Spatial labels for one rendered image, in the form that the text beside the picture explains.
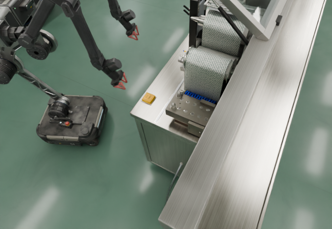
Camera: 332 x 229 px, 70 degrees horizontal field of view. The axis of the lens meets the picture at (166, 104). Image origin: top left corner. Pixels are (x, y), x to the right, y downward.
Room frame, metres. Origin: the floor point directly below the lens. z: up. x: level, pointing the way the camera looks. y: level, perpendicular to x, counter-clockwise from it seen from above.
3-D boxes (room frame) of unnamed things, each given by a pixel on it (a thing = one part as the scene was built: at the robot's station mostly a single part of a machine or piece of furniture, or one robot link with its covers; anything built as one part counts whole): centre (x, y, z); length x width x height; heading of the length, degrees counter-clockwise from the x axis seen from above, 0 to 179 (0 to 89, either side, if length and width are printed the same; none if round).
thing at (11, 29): (1.14, 0.81, 1.45); 0.09 x 0.08 x 0.12; 170
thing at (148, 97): (1.02, 0.12, 0.91); 0.07 x 0.07 x 0.02; 57
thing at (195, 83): (0.92, -0.23, 1.11); 0.23 x 0.01 x 0.18; 57
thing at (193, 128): (0.70, -0.16, 0.97); 0.10 x 0.03 x 0.11; 57
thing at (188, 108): (0.79, -0.20, 1.00); 0.40 x 0.16 x 0.06; 57
